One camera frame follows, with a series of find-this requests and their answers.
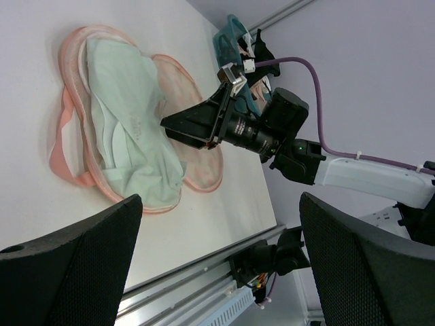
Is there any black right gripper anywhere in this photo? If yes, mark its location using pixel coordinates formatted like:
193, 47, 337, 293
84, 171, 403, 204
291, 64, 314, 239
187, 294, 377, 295
160, 83, 309, 162

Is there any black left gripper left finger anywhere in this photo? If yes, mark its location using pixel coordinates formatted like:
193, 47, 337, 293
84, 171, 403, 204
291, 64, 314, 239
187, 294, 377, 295
1, 194, 142, 325

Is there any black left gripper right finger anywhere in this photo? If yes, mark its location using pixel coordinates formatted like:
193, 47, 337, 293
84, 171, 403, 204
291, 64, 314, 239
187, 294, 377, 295
299, 192, 434, 325

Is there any mint green bra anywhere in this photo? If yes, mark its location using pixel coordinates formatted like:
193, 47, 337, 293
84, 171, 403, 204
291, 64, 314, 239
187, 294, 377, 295
86, 38, 186, 210

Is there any peach tulip mesh laundry bag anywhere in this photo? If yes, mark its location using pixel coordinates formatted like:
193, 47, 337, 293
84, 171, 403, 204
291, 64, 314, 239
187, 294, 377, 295
49, 25, 224, 202

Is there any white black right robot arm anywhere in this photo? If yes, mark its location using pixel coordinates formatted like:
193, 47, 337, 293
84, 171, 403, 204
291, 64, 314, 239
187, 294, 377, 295
160, 82, 434, 245

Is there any beige bra in basket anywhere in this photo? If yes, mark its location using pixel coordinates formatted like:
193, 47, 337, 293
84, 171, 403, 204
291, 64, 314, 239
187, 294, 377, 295
250, 76, 272, 103

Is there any black bra in basket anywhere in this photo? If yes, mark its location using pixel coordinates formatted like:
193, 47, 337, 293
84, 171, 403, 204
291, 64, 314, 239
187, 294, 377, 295
237, 29, 281, 88

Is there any teal plastic basket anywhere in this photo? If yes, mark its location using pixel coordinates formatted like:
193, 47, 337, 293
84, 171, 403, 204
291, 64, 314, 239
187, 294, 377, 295
213, 14, 260, 115

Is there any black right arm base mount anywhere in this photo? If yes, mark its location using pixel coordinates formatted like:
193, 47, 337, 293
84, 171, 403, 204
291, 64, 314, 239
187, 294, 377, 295
229, 226, 311, 290

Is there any aluminium front table rail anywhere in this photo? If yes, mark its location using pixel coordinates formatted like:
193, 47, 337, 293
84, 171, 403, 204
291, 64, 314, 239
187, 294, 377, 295
115, 225, 286, 325

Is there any white slotted cable duct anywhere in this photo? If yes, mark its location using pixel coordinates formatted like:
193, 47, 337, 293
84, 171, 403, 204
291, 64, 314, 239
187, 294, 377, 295
198, 287, 254, 326

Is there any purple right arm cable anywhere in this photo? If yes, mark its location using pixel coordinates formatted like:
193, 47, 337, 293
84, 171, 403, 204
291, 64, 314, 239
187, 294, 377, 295
254, 56, 435, 177

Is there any right aluminium frame post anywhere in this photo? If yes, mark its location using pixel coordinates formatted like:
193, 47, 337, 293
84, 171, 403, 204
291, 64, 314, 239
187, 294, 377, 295
248, 0, 315, 35

